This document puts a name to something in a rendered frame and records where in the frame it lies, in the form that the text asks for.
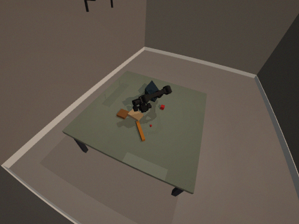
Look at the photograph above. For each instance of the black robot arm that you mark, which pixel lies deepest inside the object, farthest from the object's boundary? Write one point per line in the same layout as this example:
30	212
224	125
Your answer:
147	97

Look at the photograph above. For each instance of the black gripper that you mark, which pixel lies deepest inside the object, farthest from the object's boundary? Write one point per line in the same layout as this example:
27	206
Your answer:
135	108

